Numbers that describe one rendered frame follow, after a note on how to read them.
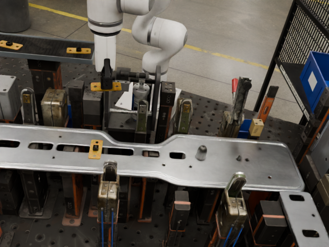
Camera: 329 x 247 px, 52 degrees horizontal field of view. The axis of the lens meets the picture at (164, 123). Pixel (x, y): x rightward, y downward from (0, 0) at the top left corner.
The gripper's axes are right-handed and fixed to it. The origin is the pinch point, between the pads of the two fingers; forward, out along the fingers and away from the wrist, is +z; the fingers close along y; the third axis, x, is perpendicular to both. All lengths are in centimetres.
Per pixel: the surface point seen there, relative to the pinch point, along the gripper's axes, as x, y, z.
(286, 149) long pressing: 62, 7, 26
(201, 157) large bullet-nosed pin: 29.4, 9.4, 24.0
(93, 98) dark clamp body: -3.6, -14.7, 17.8
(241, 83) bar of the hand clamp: 43.7, -5.4, 6.2
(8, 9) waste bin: -85, -278, 103
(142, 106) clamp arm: 12.2, -8.5, 16.9
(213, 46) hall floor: 137, -256, 133
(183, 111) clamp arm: 26.4, -7.2, 18.7
